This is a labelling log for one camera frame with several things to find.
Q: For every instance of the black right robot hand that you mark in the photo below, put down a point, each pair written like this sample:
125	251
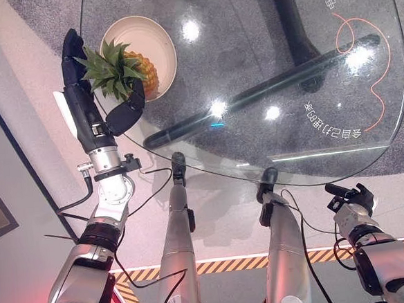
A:
366	199

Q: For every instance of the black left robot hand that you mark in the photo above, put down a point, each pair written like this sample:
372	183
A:
81	108

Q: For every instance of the pineapple with green crown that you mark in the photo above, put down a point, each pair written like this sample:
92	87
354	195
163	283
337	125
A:
113	69

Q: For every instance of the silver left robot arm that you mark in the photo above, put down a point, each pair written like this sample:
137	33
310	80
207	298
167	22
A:
76	288

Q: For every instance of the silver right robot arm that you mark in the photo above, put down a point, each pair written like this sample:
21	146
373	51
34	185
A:
386	260

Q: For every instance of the cream round plate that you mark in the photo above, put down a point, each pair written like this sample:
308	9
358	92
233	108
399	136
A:
138	32

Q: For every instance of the silver right robot leg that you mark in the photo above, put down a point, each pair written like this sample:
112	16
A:
284	242

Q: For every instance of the silver robot leg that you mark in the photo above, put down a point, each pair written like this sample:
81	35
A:
176	236
284	242

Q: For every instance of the yellow black hazard tape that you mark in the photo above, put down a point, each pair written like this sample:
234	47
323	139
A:
230	264

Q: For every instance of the silver left robot leg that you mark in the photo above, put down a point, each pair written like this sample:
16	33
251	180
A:
176	236

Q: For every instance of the grey speckled carpet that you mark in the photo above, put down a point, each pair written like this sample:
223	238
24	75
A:
236	52

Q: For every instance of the black table base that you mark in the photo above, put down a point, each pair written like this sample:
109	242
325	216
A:
294	30

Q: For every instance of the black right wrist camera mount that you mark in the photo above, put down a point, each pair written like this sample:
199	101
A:
340	191

